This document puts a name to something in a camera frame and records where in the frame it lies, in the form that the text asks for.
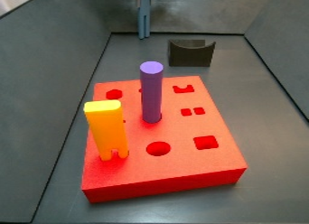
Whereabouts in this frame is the yellow slotted peg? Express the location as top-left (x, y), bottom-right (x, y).
top-left (83, 99), bottom-right (130, 161)

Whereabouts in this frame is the red foam peg board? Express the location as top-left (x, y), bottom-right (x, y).
top-left (81, 76), bottom-right (248, 203)

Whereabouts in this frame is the light blue double-square peg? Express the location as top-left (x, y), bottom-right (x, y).
top-left (138, 0), bottom-right (152, 39)

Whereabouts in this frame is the purple cylinder peg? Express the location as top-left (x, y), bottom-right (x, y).
top-left (141, 61), bottom-right (164, 124)

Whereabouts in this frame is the black curved holder stand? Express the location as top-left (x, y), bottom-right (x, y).
top-left (168, 40), bottom-right (217, 67)

